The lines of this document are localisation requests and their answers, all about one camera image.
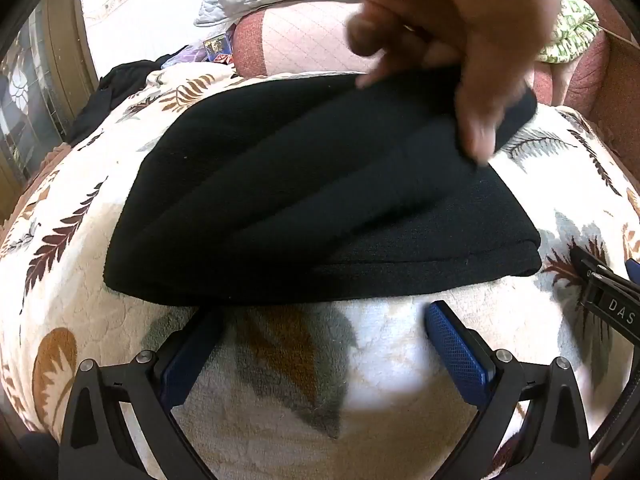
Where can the wooden glass-door wardrobe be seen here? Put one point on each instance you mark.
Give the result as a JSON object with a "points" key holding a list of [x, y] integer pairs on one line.
{"points": [[30, 85]]}

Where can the person's right hand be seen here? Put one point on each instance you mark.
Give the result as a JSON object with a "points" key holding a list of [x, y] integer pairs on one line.
{"points": [[450, 10]]}

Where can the black cloth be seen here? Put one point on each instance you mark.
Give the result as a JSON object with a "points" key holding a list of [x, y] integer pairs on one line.
{"points": [[125, 80]]}

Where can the purple plastic bag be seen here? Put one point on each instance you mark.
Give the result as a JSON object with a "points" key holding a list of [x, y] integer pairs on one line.
{"points": [[192, 55]]}

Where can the black pants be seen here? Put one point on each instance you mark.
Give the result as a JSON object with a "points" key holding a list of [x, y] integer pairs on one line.
{"points": [[300, 185]]}

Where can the pink sofa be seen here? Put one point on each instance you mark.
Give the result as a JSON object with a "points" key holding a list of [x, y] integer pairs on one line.
{"points": [[300, 40]]}

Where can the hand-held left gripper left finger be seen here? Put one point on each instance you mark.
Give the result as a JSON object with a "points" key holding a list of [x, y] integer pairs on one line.
{"points": [[192, 360]]}

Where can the green leaf print cloth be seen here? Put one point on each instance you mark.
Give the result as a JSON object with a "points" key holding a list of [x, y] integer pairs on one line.
{"points": [[570, 35]]}

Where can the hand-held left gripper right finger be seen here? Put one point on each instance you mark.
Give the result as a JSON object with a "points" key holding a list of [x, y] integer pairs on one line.
{"points": [[457, 350]]}

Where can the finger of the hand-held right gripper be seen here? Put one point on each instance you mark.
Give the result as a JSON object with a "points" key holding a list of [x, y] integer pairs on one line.
{"points": [[587, 259]]}

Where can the leaf print blanket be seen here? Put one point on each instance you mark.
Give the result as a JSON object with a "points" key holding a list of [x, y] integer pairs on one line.
{"points": [[380, 345]]}

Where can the colourful packet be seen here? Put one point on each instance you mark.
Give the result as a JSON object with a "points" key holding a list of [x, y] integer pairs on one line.
{"points": [[218, 47]]}

